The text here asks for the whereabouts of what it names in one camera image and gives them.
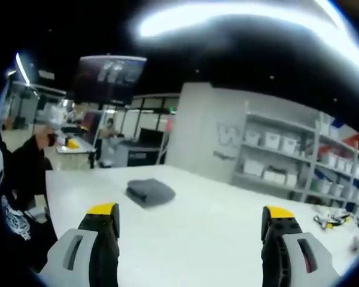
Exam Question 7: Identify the grey towel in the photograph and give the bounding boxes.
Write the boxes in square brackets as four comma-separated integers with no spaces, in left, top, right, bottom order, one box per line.
[126,178,177,209]

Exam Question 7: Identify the person's left hand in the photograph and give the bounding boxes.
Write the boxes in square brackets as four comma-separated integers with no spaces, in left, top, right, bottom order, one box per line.
[35,130,58,148]

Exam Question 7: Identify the white work table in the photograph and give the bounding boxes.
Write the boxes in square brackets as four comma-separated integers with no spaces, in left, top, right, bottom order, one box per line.
[54,136,97,169]

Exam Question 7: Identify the short ceiling light strip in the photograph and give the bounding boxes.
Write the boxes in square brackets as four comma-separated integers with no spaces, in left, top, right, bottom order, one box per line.
[15,52,31,84]

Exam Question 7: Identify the hanging dark display screen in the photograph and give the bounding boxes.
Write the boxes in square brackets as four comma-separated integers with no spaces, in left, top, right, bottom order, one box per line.
[74,54,148,105]

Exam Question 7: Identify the person in black clothing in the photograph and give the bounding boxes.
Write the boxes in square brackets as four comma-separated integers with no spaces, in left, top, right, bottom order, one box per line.
[0,131,59,273]

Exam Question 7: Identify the black equipment cabinet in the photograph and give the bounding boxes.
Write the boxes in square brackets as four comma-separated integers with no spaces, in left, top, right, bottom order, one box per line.
[126,127,166,167]

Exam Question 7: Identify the grey metal shelf unit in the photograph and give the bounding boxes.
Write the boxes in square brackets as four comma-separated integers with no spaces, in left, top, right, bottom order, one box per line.
[232,109,359,207]

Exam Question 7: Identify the rows of white storage bins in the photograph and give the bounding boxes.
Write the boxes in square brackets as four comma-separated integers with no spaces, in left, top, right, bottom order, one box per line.
[242,128,359,201]

